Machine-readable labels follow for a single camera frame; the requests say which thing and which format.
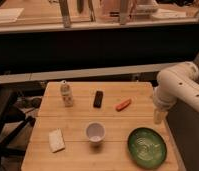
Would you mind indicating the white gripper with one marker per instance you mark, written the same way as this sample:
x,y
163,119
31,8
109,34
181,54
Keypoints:
x,y
161,106

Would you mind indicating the small white bottle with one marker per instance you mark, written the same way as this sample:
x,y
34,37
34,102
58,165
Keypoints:
x,y
66,94

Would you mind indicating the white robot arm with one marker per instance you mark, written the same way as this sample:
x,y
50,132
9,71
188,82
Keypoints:
x,y
175,82

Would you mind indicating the orange carrot toy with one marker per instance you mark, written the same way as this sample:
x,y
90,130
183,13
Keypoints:
x,y
123,105

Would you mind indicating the green glass plate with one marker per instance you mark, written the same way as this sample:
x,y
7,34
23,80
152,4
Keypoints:
x,y
146,148

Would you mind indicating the black rectangular device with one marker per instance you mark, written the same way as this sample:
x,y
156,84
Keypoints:
x,y
98,99

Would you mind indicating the white paper cup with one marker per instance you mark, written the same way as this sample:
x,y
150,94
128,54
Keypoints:
x,y
95,132

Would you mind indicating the white sponge block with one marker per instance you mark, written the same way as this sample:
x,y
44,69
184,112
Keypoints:
x,y
56,141

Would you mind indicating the black chair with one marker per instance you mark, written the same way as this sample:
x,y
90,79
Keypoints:
x,y
10,114

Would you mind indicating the white paper sheet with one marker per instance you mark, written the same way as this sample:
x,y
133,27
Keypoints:
x,y
10,14

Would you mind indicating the metal frame post right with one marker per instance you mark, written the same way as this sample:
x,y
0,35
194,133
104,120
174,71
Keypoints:
x,y
123,11

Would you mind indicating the metal frame post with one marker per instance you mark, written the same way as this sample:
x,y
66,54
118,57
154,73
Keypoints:
x,y
65,13
123,11

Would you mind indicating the metal frame post left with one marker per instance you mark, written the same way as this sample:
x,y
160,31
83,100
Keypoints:
x,y
65,13

